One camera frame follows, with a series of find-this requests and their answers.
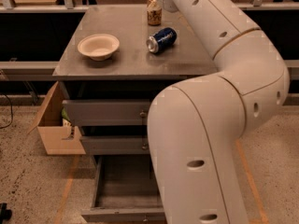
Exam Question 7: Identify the blue pepsi can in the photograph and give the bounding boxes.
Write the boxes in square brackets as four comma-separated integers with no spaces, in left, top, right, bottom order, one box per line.
[146,27,177,54]

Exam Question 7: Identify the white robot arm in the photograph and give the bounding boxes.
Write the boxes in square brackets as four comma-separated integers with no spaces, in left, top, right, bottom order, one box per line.
[148,0,290,224]

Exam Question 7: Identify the grey top drawer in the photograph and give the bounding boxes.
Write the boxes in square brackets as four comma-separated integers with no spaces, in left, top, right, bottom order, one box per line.
[63,99,150,126]

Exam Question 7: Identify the grey wooden drawer cabinet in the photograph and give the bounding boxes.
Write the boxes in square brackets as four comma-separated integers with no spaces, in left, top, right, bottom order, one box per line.
[51,5,219,189]

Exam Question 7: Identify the grey middle drawer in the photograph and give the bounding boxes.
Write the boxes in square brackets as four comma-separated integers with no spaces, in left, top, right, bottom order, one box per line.
[80,135,150,155]

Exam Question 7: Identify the grey open bottom drawer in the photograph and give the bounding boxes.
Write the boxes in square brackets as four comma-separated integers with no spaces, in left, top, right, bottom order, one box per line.
[81,154,165,223]

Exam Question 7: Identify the gold soda can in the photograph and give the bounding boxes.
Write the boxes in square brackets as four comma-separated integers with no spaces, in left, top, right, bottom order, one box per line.
[147,0,162,26]

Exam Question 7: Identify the beige paper bowl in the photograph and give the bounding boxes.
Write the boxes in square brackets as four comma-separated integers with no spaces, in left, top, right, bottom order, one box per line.
[78,34,120,61]

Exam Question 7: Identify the cardboard box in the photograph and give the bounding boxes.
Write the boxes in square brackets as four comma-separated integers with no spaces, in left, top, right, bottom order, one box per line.
[28,82,85,155]

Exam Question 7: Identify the black object on floor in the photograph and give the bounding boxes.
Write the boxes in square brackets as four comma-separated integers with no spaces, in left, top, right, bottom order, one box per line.
[0,203,12,224]

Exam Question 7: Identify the black cable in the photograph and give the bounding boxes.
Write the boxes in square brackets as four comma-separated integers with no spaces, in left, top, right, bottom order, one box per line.
[0,91,14,130]

